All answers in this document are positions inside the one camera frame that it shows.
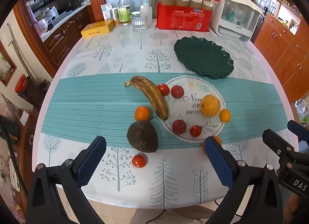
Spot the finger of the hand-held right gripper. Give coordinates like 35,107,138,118
287,120,309,141
263,129,296,160

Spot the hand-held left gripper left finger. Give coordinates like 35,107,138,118
26,135,107,224

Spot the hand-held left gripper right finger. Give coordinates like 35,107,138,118
203,136,283,224

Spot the red cherry tomato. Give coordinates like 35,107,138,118
190,125,202,137
157,84,170,96

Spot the orange-red tomato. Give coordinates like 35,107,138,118
132,155,147,168

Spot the dark brown avocado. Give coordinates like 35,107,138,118
127,121,159,153

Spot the large yellow round fruit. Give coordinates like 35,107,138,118
201,95,221,117

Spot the small mandarin orange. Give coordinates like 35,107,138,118
134,106,151,122
219,109,231,123

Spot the dark green scalloped plate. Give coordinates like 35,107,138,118
174,36,234,78

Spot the clear plastic bag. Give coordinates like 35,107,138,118
294,99,309,121

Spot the wooden side cabinet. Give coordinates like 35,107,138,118
253,13,309,104

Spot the spotted yellow banana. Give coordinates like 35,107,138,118
125,76,169,121

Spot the dark bin with red lid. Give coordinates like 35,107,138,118
14,74,50,109

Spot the wooden kitchen counter cabinet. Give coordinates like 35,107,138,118
40,4,92,58

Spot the flat yellow box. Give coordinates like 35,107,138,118
81,19,115,38

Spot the white countertop appliance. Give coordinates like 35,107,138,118
211,0,263,44

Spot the pink plastic bag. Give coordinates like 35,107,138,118
36,18,49,33

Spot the clear ribbed glass tumbler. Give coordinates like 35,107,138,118
131,11,148,32

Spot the red plastic multipack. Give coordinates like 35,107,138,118
156,0,221,32

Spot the small white blue carton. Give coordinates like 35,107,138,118
101,3,113,20

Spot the clear bottle with green label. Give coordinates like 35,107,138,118
117,0,132,26

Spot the wooden framed wall niche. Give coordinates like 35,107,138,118
0,42,18,87

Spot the white mop handle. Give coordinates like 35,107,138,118
7,23,32,80

